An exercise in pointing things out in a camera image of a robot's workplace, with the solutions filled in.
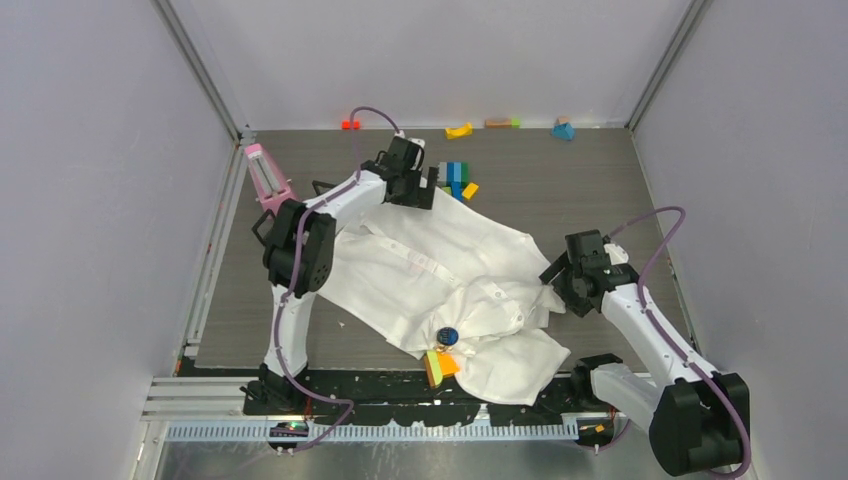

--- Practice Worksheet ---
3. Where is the white shirt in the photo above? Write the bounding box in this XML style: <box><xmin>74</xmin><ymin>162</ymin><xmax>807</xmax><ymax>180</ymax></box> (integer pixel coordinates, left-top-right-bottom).
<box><xmin>320</xmin><ymin>192</ymin><xmax>569</xmax><ymax>405</ymax></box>

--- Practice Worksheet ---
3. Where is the black frame display box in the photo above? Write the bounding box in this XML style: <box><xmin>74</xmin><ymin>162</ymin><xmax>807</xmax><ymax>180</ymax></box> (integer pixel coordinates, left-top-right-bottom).
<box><xmin>311</xmin><ymin>180</ymin><xmax>336</xmax><ymax>196</ymax></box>

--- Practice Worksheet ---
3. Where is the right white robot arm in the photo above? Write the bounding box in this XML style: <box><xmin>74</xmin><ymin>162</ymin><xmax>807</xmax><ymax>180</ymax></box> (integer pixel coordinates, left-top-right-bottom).
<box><xmin>539</xmin><ymin>230</ymin><xmax>751</xmax><ymax>476</ymax></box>

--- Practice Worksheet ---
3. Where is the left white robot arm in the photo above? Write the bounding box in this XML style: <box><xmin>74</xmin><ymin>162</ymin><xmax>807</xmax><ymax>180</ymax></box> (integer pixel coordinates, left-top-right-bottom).
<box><xmin>244</xmin><ymin>132</ymin><xmax>438</xmax><ymax>414</ymax></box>

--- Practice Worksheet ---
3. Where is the grey blue green block stack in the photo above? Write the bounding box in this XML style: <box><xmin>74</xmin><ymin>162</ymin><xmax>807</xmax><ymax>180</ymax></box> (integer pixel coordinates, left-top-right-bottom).
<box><xmin>437</xmin><ymin>162</ymin><xmax>470</xmax><ymax>198</ymax></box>

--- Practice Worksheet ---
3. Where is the small yellow block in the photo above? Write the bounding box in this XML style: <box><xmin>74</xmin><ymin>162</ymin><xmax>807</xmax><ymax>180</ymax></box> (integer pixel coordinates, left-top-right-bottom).
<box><xmin>461</xmin><ymin>182</ymin><xmax>479</xmax><ymax>202</ymax></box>

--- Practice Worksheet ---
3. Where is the yellow arch block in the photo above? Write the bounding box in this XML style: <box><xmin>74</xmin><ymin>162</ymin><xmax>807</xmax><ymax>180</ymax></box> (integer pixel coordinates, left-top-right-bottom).
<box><xmin>444</xmin><ymin>122</ymin><xmax>473</xmax><ymax>140</ymax></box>

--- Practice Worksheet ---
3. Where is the tan and green block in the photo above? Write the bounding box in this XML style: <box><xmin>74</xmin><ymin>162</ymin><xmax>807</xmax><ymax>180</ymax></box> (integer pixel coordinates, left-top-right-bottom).
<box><xmin>484</xmin><ymin>117</ymin><xmax>521</xmax><ymax>129</ymax></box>

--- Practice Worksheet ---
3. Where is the pink metronome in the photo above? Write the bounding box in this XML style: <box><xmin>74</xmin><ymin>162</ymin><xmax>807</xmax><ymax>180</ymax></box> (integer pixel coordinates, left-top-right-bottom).
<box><xmin>245</xmin><ymin>143</ymin><xmax>300</xmax><ymax>213</ymax></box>

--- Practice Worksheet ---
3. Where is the blue triangle block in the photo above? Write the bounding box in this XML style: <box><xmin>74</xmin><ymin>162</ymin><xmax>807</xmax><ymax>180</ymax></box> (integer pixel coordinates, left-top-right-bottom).
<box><xmin>551</xmin><ymin>116</ymin><xmax>576</xmax><ymax>141</ymax></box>

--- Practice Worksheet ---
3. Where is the orange yellow block pile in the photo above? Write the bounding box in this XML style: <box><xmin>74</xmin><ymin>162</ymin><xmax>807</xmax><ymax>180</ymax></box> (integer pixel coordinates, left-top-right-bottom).
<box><xmin>424</xmin><ymin>350</ymin><xmax>460</xmax><ymax>388</ymax></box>

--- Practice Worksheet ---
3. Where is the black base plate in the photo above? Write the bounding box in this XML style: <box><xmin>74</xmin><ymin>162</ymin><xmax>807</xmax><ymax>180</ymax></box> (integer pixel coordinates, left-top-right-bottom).
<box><xmin>241</xmin><ymin>368</ymin><xmax>625</xmax><ymax>432</ymax></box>

